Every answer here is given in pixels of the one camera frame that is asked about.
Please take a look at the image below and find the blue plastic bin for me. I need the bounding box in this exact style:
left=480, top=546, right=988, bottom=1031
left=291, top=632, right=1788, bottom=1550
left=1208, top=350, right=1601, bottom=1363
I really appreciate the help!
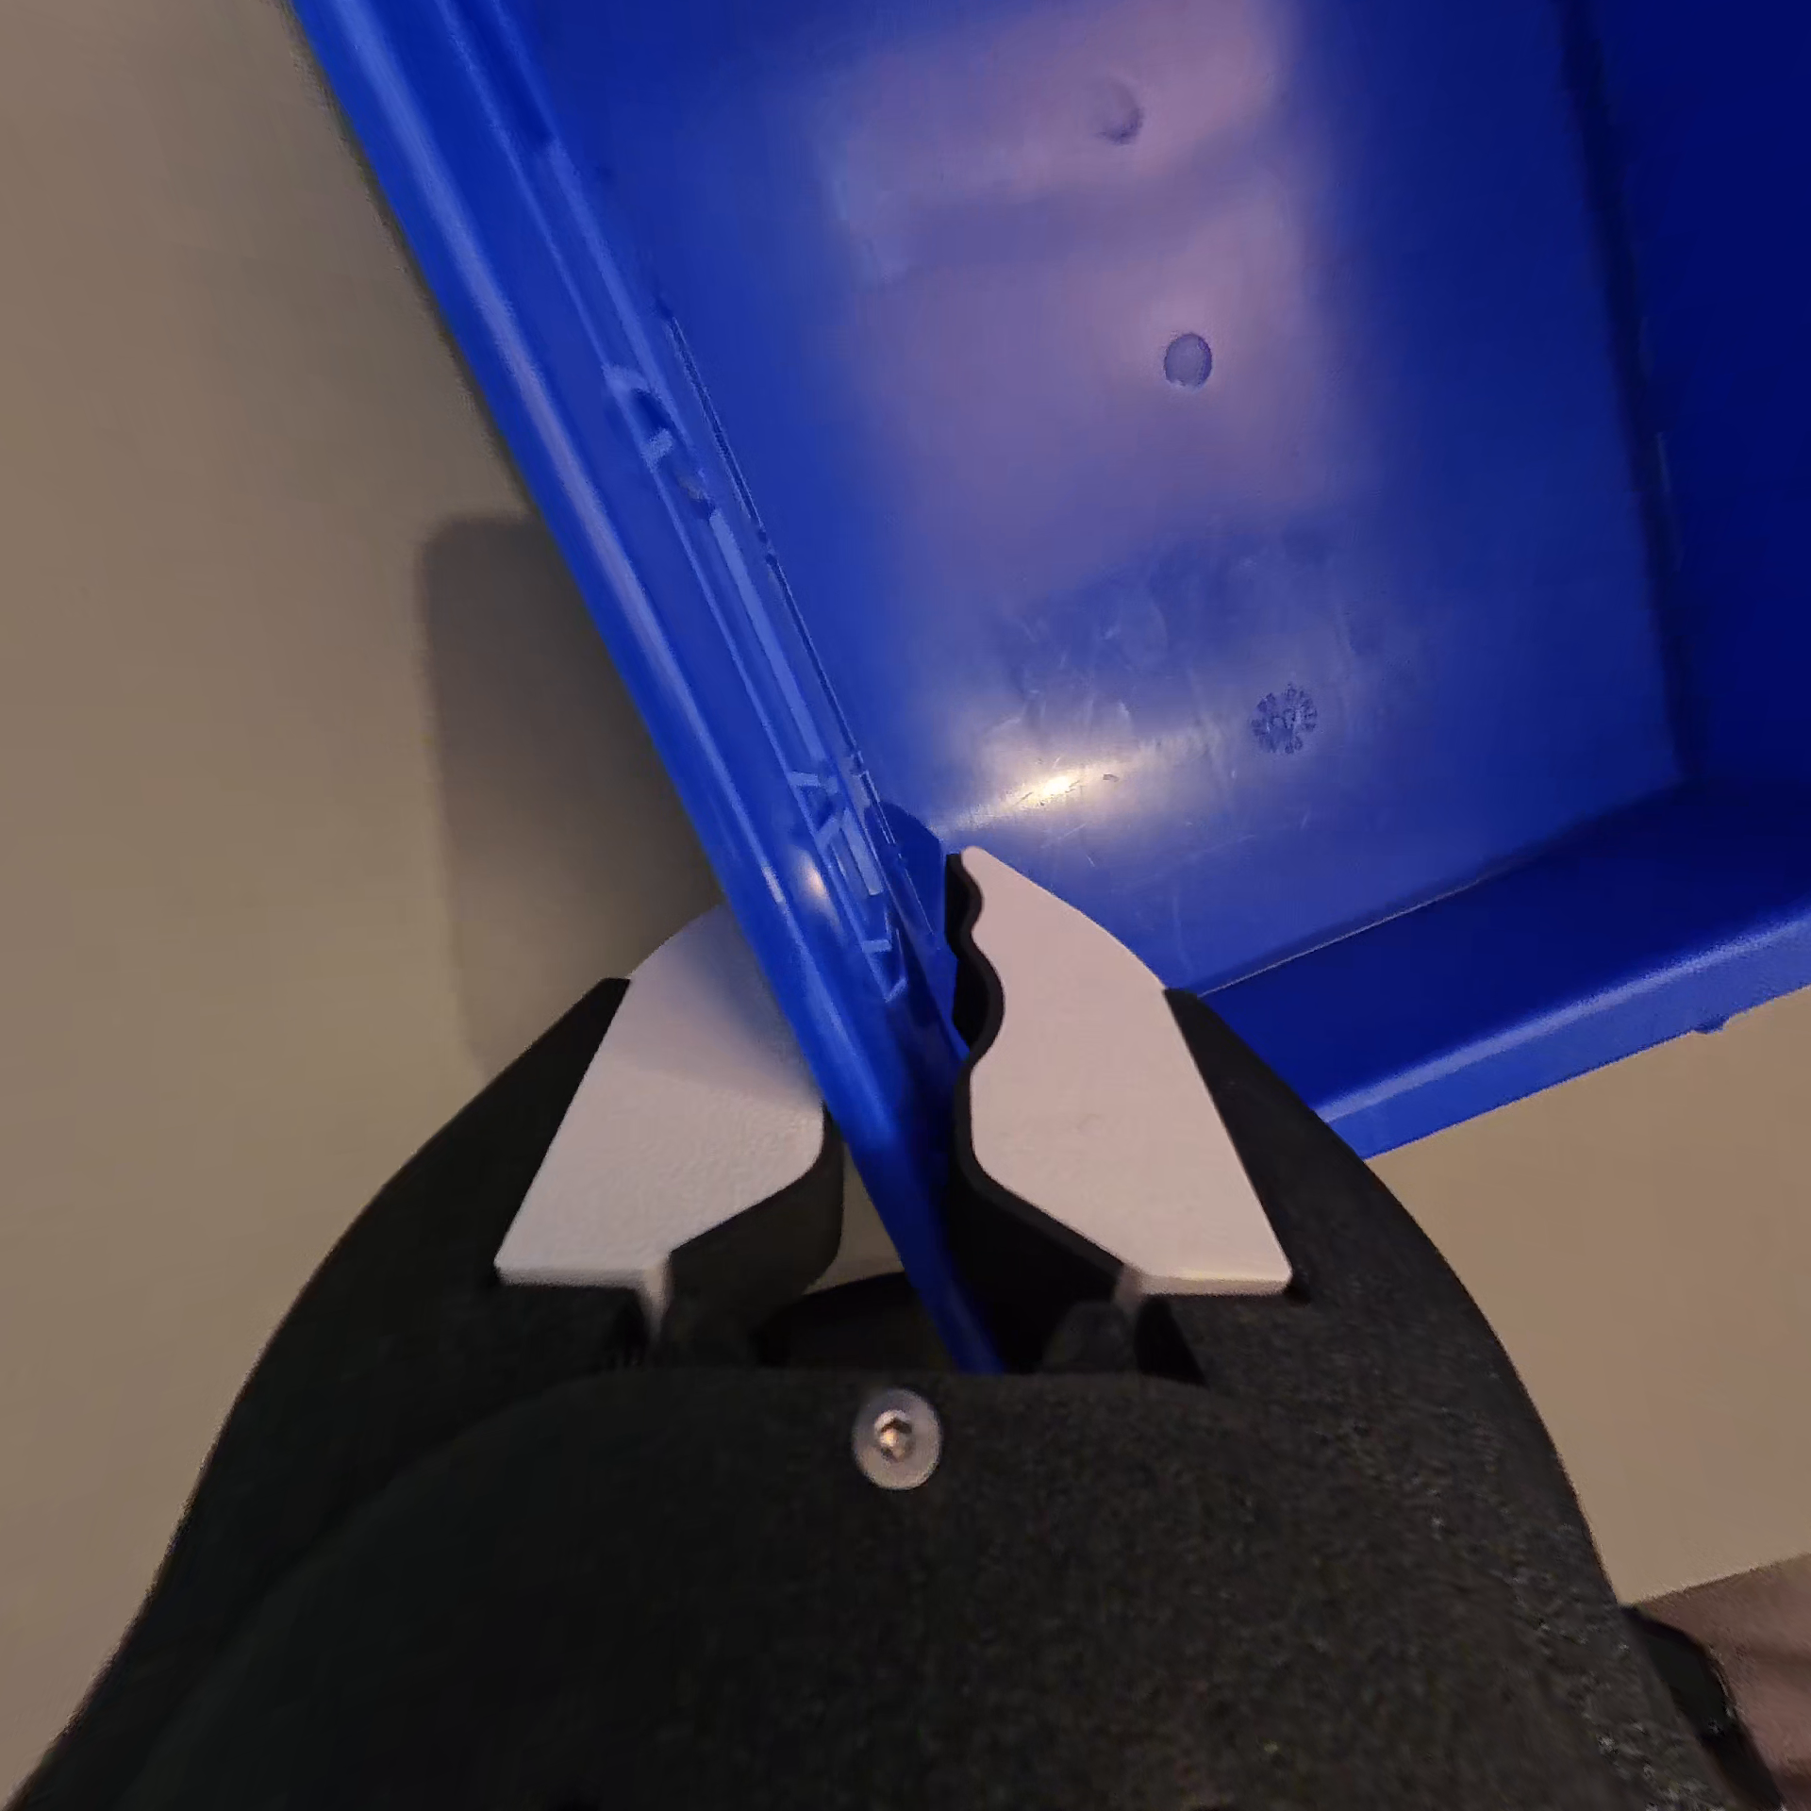
left=284, top=0, right=1811, bottom=1376

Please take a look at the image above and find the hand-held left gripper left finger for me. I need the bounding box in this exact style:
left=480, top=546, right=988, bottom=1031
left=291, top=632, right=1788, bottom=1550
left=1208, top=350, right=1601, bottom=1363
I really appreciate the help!
left=494, top=901, right=847, bottom=1300

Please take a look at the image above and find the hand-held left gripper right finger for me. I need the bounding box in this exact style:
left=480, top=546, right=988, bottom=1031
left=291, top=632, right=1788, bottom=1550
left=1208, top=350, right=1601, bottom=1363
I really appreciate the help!
left=940, top=848, right=1298, bottom=1300

